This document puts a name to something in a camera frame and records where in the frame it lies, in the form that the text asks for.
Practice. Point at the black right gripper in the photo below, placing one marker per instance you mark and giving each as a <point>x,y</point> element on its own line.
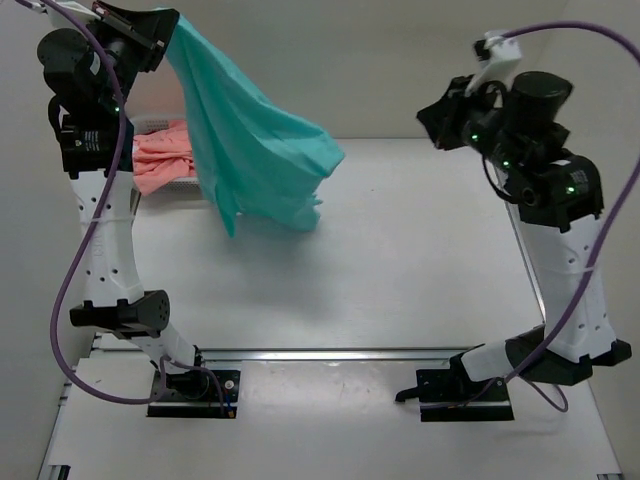
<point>440,120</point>

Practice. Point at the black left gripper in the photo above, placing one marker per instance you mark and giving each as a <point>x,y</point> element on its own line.
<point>157,25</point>

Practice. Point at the teal t shirt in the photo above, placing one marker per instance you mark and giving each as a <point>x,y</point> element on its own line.
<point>251,157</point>

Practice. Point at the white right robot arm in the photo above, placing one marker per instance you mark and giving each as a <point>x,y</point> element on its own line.
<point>558,202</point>

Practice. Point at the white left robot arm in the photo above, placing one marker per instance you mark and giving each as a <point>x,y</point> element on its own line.
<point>96,142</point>

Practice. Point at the white plastic basket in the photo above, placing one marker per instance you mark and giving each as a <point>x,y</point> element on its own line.
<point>148,124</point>

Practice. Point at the salmon pink t shirt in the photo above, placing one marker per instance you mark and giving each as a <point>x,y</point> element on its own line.
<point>162,156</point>

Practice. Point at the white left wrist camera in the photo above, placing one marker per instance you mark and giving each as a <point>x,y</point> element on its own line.
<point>66,15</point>

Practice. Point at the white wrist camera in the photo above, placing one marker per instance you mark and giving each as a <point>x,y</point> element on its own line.
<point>498,56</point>
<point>66,15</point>

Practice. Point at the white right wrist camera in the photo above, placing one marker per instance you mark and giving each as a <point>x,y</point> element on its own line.
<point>498,56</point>

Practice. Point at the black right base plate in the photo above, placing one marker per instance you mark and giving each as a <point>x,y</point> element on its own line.
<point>445,397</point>

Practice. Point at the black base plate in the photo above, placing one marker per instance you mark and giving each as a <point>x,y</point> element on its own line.
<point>445,397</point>
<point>194,395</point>

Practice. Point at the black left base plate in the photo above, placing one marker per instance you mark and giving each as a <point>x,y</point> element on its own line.
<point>194,395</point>

